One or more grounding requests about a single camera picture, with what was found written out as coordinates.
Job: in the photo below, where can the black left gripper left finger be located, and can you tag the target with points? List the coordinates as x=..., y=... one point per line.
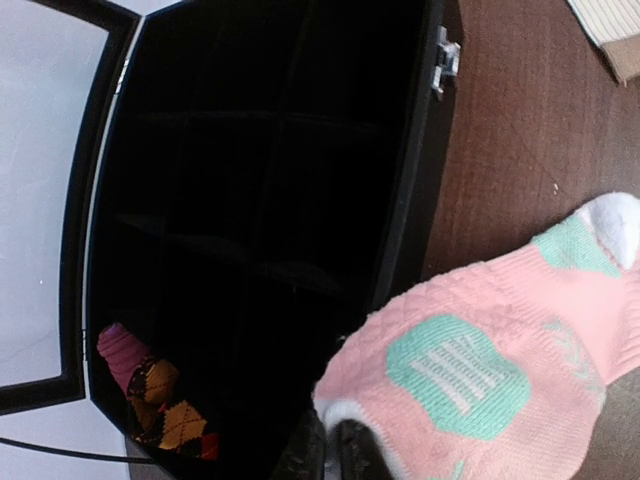
x=305, y=453

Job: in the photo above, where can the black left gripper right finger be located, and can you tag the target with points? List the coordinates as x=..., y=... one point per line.
x=358, y=455

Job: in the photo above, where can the pink mint patterned sock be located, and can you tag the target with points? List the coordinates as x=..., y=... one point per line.
x=498, y=370

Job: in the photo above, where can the maroon yellow argyle sock roll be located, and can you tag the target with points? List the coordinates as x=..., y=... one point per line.
x=161, y=414

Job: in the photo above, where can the black compartment storage box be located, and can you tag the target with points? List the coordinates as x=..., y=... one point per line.
x=239, y=183

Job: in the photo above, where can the beige striped sock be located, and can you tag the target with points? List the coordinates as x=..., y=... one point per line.
x=613, y=27

